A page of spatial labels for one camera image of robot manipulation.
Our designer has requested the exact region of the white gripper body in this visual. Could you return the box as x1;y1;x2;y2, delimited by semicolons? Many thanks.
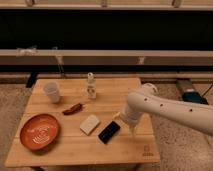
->
114;105;143;134

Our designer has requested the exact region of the black eraser block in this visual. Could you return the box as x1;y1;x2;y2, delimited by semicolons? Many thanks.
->
98;121;120;144

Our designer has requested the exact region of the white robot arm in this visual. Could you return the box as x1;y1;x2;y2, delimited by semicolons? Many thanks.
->
116;83;213;136

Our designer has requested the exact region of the orange ceramic plate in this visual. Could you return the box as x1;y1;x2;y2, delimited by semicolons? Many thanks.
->
20;114;60;150

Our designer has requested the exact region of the white sponge block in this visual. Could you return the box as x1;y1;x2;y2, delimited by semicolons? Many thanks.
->
80;115;100;135

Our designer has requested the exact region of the small white spray bottle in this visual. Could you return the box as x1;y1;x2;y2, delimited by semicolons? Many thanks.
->
87;72;96;99

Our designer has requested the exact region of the red chili pepper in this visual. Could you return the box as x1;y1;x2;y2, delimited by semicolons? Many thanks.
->
63;103;83;115

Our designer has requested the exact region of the wooden table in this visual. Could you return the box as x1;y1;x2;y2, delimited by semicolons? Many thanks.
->
5;78;160;167

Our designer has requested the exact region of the blue box on floor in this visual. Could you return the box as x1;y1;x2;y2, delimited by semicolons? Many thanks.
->
182;91;208;105

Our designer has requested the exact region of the black table leg bracket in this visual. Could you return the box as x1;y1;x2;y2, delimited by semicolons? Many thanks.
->
26;72;38;88

